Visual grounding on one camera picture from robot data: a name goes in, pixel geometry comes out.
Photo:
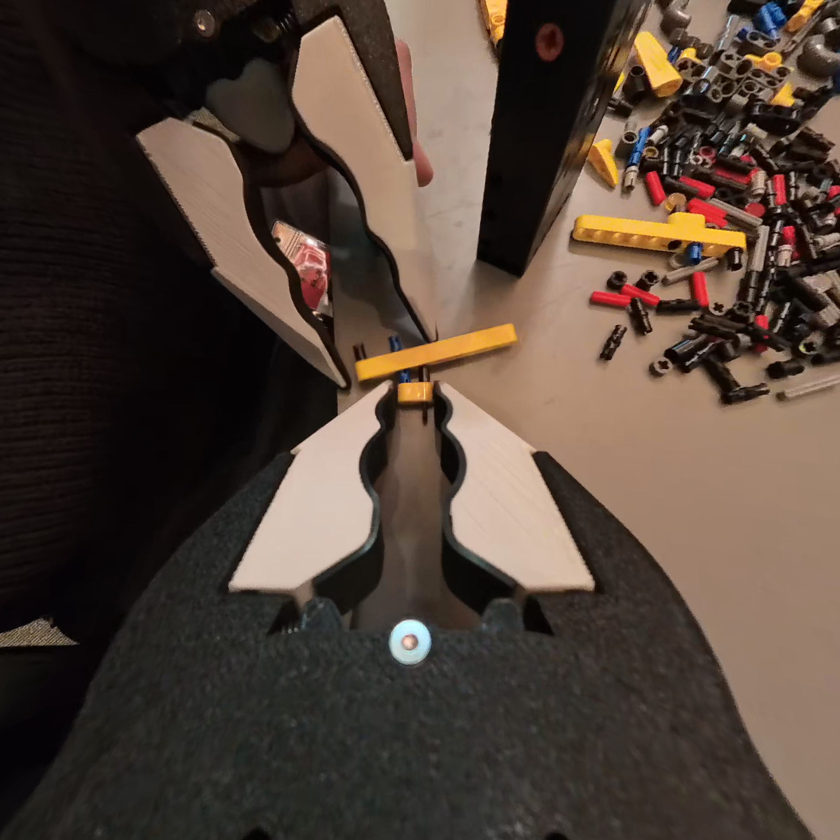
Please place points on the pile of black red pins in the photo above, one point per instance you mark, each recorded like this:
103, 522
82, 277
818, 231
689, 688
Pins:
755, 262

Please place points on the yellow angled toy beam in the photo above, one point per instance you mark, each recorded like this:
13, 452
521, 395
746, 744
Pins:
631, 234

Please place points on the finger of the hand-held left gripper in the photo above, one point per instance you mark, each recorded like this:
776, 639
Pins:
211, 198
368, 151

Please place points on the black rectangular toy stand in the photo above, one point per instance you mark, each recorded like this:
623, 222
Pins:
545, 132

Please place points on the person's dark clothing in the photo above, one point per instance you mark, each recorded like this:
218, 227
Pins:
99, 328

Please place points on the person's left hand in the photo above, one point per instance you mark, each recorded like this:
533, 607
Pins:
422, 155

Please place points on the yellow toy beam assembly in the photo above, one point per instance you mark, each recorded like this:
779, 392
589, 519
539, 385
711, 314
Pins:
493, 19

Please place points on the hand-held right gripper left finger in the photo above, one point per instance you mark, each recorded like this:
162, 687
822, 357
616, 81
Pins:
315, 512

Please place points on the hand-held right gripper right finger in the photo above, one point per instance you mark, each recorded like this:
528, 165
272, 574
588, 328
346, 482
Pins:
512, 519

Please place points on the small yellow toy connector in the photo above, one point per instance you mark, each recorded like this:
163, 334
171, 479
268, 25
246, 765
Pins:
415, 392

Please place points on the red badge in clear sleeve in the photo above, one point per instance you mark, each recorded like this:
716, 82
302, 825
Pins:
309, 262

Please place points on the long yellow toy beam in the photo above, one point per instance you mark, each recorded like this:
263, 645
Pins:
459, 345

